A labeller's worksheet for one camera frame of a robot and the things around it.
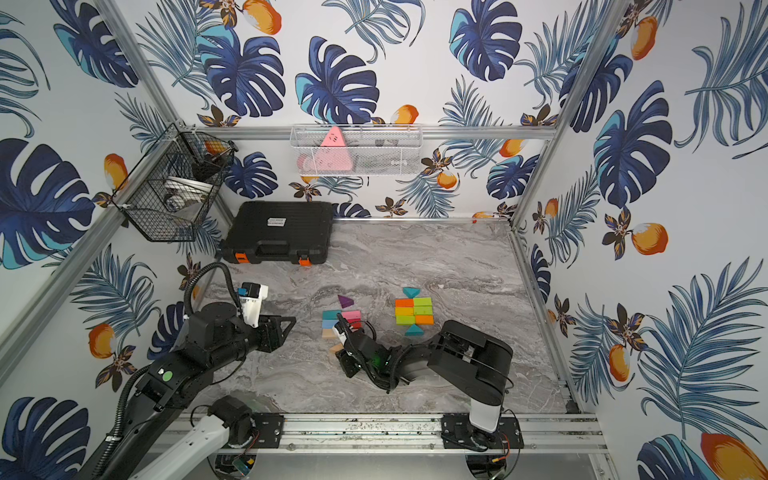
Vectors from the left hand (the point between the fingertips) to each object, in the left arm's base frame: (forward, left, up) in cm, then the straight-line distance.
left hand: (288, 315), depth 69 cm
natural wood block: (+6, -5, -23) cm, 24 cm away
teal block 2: (+14, -4, -25) cm, 29 cm away
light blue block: (+11, -4, -26) cm, 28 cm away
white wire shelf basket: (+52, -11, +12) cm, 54 cm away
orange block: (+19, -28, -23) cm, 41 cm away
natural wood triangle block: (+2, -9, -22) cm, 23 cm away
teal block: (+21, -30, -20) cm, 42 cm away
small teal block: (+9, -31, -21) cm, 39 cm away
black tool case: (+42, +19, -18) cm, 49 cm away
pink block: (+13, -13, -23) cm, 29 cm away
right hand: (+2, -10, -23) cm, 26 cm away
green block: (+19, -34, -22) cm, 45 cm away
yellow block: (+15, -28, -22) cm, 39 cm away
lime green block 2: (+12, -28, -22) cm, 38 cm away
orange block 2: (+13, -34, -22) cm, 43 cm away
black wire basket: (+29, +36, +12) cm, 48 cm away
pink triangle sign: (+48, -3, +12) cm, 50 cm away
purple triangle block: (+17, -9, -22) cm, 29 cm away
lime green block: (+16, -34, -22) cm, 43 cm away
